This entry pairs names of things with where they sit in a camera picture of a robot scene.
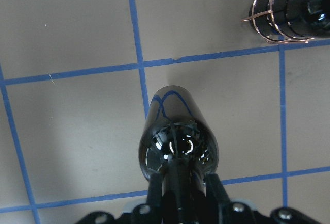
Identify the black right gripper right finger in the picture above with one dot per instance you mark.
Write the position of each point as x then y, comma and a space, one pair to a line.
215, 191

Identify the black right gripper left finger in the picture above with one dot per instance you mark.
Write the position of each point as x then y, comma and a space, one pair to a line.
154, 195

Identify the black wine bottle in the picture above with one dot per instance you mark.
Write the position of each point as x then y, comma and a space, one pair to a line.
178, 143
306, 7

